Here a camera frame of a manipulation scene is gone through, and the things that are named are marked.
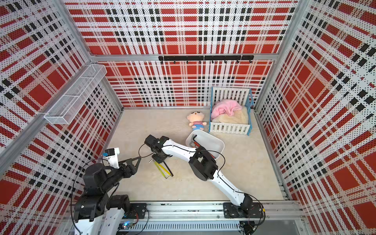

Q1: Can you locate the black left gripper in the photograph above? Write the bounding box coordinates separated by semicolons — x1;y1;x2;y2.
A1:
101;156;142;192

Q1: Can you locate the thin black hex key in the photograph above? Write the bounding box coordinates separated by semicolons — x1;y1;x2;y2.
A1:
163;161;174;177

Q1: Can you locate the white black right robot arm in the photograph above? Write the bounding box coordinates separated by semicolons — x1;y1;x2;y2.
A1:
145;135;265;220

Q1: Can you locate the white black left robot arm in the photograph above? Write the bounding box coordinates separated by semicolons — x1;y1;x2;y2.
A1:
71;157;147;235

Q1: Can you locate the green hex key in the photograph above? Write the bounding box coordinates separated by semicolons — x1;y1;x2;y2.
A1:
153;161;166;179

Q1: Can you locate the yellow hex key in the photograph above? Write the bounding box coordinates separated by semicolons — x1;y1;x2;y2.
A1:
150;159;172;179

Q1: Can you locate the white plastic storage box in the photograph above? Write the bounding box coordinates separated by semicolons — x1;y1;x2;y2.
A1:
185;130;225;159

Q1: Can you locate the plush doll pink head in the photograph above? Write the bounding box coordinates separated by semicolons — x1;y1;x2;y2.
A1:
187;111;207;130

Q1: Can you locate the pink fleece blanket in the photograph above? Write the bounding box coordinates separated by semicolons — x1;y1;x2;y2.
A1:
211;99;242;119

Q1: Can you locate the blue white toy crib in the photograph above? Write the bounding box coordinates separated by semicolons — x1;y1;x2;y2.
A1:
209;87;254;135

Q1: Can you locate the cream fluffy blanket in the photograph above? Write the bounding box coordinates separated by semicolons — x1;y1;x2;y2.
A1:
212;106;249;124

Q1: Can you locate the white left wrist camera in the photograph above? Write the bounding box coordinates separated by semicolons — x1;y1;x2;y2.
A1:
103;147;120;169

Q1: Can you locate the white wire mesh shelf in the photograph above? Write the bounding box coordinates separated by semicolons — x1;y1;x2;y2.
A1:
44;64;106;125

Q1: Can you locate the black wall hook rail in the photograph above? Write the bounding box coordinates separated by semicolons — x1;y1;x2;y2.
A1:
158;55;254;62

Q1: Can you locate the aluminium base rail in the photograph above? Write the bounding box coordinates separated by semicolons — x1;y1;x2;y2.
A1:
88;201;306;233

